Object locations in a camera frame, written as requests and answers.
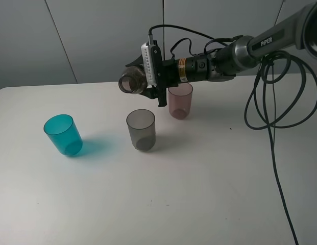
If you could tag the teal translucent plastic cup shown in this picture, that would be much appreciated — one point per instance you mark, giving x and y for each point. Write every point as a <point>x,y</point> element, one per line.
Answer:
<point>63,133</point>

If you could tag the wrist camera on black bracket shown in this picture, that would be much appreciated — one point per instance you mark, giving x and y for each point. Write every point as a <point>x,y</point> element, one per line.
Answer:
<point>153,67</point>

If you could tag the brown translucent water bottle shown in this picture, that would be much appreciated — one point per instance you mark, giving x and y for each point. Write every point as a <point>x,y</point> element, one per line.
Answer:
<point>133,80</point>

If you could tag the pink translucent plastic cup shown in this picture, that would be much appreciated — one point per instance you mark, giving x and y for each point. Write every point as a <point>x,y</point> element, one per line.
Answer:
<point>179,100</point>

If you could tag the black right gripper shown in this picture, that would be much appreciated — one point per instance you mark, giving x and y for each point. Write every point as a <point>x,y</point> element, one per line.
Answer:
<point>174,74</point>

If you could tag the grey translucent plastic cup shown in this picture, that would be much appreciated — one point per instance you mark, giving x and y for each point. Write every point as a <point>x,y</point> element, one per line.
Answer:
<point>141,126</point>

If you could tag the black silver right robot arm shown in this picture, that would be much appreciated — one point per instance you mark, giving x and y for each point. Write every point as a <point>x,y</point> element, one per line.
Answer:
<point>241,53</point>

